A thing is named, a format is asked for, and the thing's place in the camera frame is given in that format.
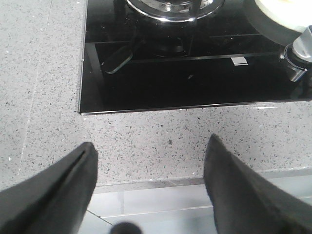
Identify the left black burner grate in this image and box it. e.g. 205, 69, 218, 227
113, 0, 225, 23

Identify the white plate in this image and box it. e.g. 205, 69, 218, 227
255, 0, 312, 33

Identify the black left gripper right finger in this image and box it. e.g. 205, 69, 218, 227
203, 134, 312, 234

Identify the black glass gas cooktop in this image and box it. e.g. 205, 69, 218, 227
78, 0, 312, 115

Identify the left silver stove knob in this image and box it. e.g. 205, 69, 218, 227
284, 25, 312, 70

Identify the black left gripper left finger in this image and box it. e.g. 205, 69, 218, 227
0, 142, 98, 234

